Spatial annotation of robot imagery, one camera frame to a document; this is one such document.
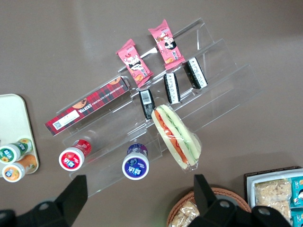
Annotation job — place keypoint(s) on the brown wicker cracker basket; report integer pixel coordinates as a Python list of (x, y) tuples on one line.
[(178, 204)]

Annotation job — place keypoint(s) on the clear bag of crackers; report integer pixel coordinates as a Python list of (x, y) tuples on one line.
[(183, 216)]

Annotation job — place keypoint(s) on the clear acrylic tiered snack stand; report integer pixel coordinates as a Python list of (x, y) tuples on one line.
[(225, 89)]

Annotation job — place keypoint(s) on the sandwich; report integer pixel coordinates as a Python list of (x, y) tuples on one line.
[(176, 137)]

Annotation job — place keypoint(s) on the pink snack packet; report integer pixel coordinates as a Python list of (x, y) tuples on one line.
[(135, 62), (166, 43)]

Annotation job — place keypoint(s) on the teal snack packet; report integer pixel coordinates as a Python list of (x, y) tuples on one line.
[(297, 191), (297, 218)]

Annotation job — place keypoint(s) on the white rectangular snack dish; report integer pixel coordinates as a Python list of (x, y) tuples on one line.
[(250, 194)]

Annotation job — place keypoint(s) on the orange lid gum bottle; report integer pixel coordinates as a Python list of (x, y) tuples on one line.
[(13, 171)]

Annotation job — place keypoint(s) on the rice cracker pack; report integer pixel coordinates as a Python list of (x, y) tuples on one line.
[(272, 196)]

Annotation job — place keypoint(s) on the black white snack box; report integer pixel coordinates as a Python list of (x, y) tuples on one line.
[(146, 101), (196, 73), (172, 88)]

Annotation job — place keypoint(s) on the beige plastic tray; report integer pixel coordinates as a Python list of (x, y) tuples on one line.
[(13, 118)]

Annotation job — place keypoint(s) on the green lid gum bottle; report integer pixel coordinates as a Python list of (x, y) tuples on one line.
[(10, 152)]

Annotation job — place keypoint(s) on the red tartan shortbread box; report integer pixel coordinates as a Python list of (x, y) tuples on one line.
[(94, 101)]

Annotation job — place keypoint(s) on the red lid gum bottle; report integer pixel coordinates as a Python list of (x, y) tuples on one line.
[(71, 158)]

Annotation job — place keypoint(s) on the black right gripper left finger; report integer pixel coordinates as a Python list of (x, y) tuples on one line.
[(68, 203)]

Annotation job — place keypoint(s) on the blue lid gum bottle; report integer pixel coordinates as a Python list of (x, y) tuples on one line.
[(135, 165)]

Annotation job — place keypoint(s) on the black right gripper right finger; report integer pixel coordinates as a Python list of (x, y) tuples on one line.
[(206, 203)]

